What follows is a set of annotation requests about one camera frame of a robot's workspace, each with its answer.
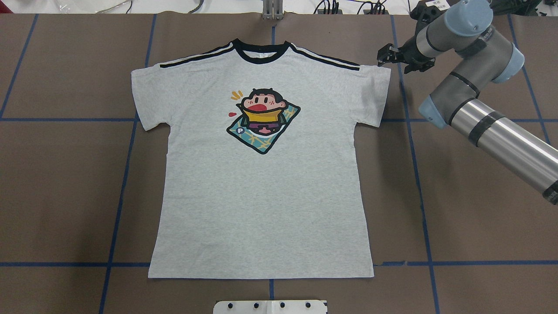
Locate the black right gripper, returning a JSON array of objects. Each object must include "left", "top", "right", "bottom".
[{"left": 378, "top": 37, "right": 435, "bottom": 74}]

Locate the grey cartoon print t-shirt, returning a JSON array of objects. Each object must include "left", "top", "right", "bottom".
[{"left": 131, "top": 39, "right": 391, "bottom": 280}]

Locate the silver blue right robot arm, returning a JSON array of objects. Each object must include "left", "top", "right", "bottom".
[{"left": 377, "top": 0, "right": 558, "bottom": 205}]

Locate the aluminium frame post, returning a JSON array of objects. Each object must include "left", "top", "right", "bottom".
[{"left": 262, "top": 0, "right": 284, "bottom": 20}]

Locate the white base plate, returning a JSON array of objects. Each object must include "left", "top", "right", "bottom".
[{"left": 213, "top": 300, "right": 329, "bottom": 314}]

